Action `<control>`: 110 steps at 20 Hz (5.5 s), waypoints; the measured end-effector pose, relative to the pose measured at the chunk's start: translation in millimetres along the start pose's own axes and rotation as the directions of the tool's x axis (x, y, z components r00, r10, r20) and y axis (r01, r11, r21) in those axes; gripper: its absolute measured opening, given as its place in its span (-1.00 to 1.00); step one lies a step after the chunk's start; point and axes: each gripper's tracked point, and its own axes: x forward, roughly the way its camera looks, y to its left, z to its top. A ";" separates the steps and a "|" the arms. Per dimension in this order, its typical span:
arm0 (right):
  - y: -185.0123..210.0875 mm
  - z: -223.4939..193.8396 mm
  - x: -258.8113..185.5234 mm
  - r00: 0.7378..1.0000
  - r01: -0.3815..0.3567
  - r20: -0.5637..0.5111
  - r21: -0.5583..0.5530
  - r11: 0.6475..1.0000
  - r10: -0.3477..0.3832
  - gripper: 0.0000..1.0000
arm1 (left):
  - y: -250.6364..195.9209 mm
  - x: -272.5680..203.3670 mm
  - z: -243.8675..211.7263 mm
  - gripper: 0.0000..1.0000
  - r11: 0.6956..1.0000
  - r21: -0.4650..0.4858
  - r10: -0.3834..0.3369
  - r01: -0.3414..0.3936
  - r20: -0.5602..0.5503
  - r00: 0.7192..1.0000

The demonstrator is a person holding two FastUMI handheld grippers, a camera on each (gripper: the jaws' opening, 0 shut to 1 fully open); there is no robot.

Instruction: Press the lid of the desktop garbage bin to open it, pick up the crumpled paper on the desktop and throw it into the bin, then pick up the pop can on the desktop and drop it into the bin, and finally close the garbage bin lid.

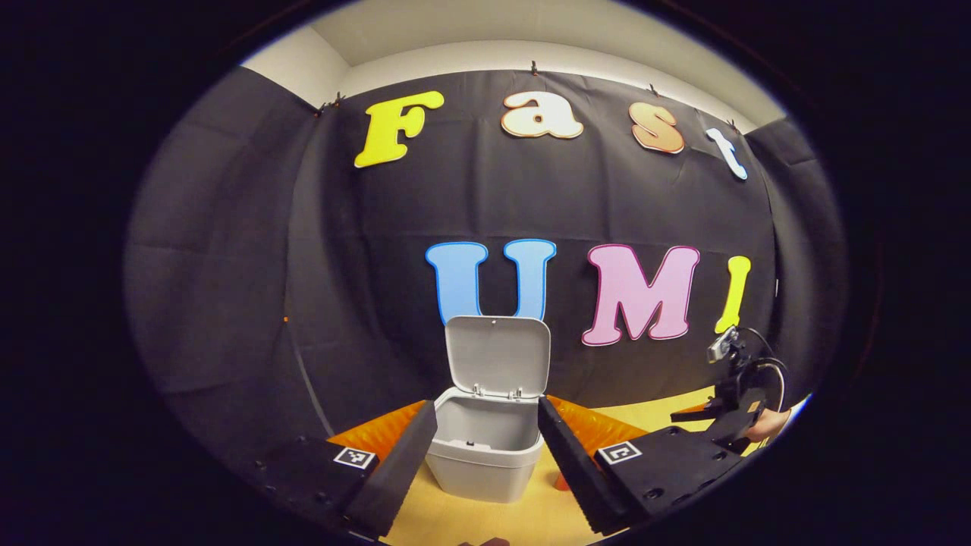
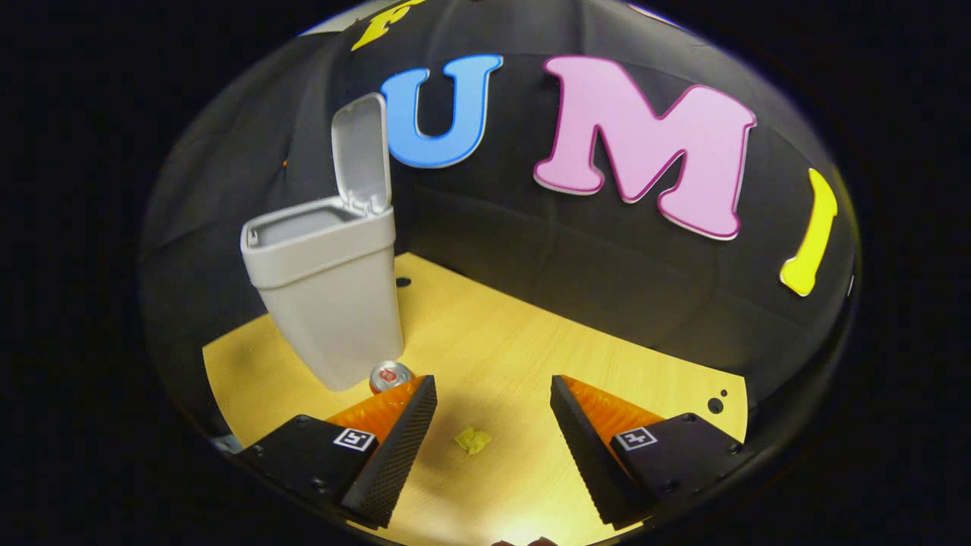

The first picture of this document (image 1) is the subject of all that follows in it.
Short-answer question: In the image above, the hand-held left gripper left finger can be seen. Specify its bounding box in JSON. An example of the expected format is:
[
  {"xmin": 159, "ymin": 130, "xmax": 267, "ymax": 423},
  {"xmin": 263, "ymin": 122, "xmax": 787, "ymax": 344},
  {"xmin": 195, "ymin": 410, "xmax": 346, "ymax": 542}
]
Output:
[{"xmin": 254, "ymin": 400, "xmax": 440, "ymax": 539}]

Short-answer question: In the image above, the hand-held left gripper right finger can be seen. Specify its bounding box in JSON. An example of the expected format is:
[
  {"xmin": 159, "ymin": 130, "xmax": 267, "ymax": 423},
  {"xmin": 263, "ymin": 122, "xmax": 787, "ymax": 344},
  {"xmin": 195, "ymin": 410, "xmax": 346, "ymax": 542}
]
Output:
[{"xmin": 537, "ymin": 394, "xmax": 749, "ymax": 536}]

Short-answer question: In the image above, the white desktop garbage bin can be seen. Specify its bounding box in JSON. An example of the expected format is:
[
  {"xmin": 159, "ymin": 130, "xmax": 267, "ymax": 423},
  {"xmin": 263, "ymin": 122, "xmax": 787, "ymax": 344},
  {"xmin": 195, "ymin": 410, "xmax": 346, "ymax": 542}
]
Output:
[{"xmin": 425, "ymin": 315, "xmax": 552, "ymax": 504}]

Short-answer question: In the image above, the wooden desktop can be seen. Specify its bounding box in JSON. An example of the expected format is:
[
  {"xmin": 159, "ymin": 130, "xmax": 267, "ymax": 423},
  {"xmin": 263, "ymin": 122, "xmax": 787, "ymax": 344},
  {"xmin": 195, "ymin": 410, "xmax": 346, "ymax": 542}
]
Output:
[{"xmin": 379, "ymin": 387, "xmax": 767, "ymax": 546}]

